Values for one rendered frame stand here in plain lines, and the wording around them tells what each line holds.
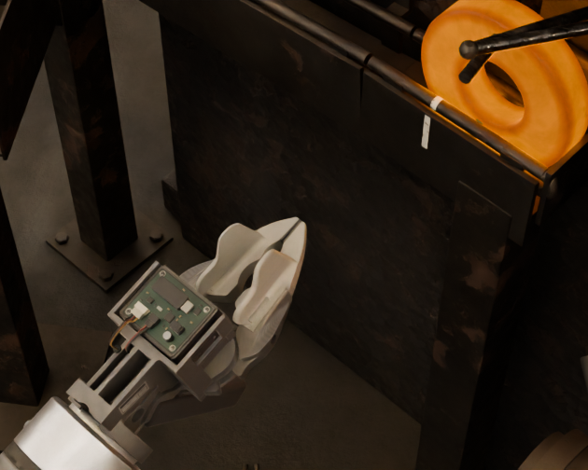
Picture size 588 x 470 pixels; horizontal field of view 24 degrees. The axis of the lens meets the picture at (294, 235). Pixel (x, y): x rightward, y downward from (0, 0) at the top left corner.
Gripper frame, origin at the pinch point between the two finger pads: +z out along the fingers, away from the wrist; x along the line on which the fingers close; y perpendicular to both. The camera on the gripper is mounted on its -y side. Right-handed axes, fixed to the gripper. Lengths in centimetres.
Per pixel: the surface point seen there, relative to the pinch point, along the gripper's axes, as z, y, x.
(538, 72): 23.1, -2.8, -5.1
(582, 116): 23.7, -7.0, -8.9
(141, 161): 11, -82, 66
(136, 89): 21, -85, 77
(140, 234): 2, -78, 55
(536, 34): 20.3, 8.9, -7.9
